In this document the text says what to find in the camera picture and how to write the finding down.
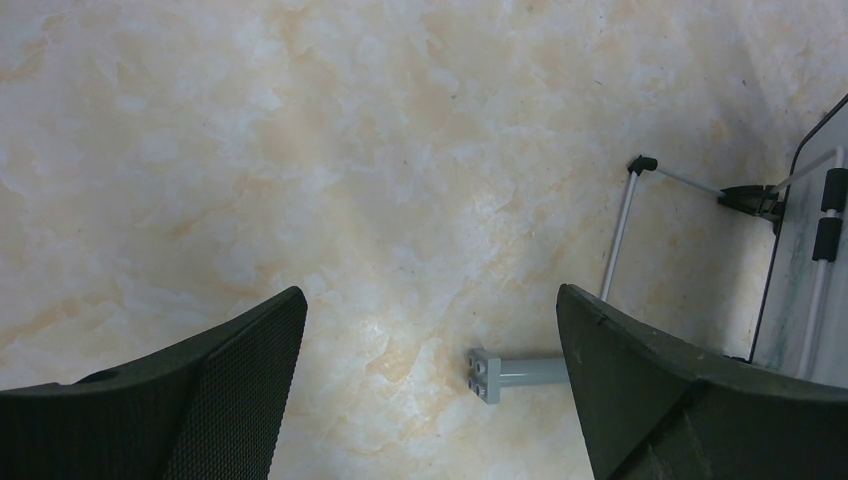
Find white board with black frame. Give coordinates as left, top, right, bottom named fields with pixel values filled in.
left=599, top=92, right=848, bottom=391

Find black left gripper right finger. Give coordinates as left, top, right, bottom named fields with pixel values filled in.
left=556, top=284, right=847, bottom=479

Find grey plastic block rod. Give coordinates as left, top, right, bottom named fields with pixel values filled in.
left=467, top=348, right=570, bottom=405

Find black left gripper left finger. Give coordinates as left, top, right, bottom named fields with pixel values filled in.
left=1, top=287, right=308, bottom=479

